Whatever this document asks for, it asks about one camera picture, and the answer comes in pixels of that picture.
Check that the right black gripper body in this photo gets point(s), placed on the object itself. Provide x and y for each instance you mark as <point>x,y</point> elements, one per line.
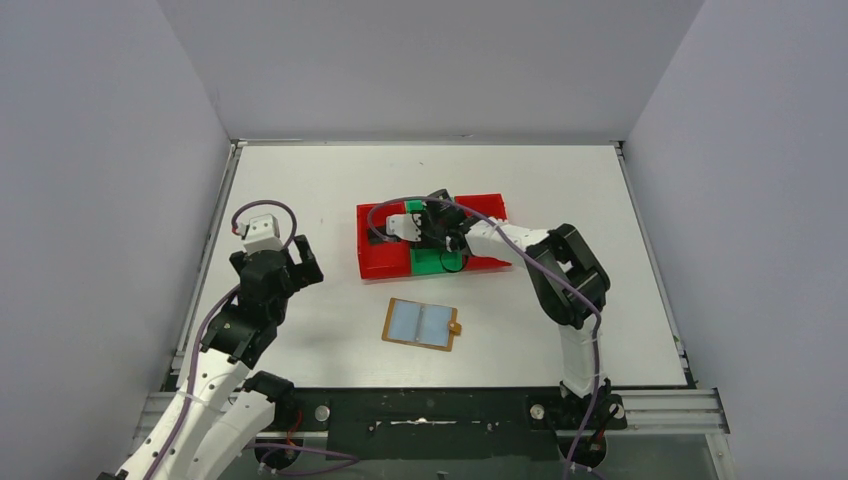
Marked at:
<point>433,221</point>

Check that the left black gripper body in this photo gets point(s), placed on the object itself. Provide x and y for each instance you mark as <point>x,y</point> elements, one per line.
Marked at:
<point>291,266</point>

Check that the yellow leather card holder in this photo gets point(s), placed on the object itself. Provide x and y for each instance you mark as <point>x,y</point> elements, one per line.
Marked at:
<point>421,325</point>

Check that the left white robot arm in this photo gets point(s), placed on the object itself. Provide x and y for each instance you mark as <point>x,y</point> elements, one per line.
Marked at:
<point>223,403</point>

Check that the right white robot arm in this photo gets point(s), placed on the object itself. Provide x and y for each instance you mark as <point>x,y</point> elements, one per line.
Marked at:
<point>568,280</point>

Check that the green middle bin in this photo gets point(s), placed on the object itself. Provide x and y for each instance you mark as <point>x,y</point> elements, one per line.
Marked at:
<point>429,261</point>

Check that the right red bin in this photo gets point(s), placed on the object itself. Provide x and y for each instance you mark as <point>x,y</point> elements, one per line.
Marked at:
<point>491,205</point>

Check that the red bin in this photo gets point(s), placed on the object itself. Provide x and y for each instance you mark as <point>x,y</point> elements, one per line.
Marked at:
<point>491,205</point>
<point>377,259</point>

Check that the left red bin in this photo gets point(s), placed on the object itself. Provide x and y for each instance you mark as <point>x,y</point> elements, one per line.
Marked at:
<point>377,259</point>

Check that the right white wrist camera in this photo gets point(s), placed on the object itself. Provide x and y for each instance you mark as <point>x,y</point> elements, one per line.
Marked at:
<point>406,227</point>

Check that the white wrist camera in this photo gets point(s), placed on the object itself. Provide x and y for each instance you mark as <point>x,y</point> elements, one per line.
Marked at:
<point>406,227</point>
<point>261,234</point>

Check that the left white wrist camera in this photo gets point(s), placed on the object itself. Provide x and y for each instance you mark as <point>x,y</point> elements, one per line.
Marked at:
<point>261,234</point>

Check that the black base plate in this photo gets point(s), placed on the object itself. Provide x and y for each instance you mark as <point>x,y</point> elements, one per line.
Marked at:
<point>432,424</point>

